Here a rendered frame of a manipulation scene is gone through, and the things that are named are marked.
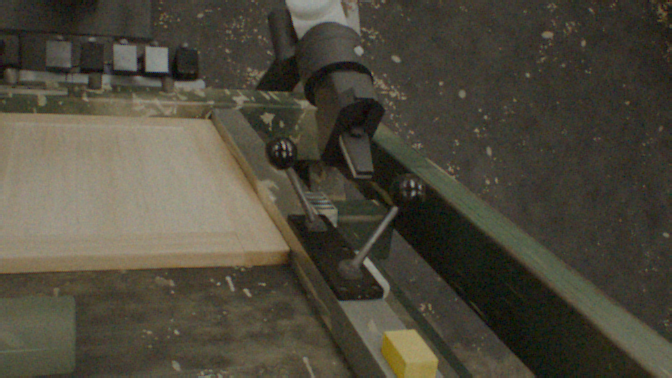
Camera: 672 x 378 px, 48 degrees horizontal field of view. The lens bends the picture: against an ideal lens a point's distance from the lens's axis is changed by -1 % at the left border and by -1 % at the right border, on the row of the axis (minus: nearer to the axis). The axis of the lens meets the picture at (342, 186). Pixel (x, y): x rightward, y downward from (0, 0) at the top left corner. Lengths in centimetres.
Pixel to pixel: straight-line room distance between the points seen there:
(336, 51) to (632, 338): 46
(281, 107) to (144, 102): 25
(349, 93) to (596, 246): 209
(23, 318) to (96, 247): 62
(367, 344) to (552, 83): 233
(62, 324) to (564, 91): 277
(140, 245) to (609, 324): 51
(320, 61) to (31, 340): 70
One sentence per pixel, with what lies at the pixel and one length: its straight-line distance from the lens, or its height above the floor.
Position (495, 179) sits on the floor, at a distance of 268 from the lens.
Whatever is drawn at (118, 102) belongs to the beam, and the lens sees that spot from 139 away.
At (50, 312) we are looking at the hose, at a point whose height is 195.
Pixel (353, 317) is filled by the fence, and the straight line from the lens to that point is 73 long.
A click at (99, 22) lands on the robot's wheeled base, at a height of 17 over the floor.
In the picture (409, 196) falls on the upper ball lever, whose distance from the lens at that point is 76.
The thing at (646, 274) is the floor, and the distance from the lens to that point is 299.
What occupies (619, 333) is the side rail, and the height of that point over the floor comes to 160.
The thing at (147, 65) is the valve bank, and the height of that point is 76.
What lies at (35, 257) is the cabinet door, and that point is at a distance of 87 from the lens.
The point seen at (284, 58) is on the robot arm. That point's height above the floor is 135.
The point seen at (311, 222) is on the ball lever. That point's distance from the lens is 88.
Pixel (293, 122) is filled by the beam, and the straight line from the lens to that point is 146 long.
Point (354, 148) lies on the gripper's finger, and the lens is 87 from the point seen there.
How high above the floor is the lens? 221
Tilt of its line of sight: 66 degrees down
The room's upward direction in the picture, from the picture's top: 55 degrees clockwise
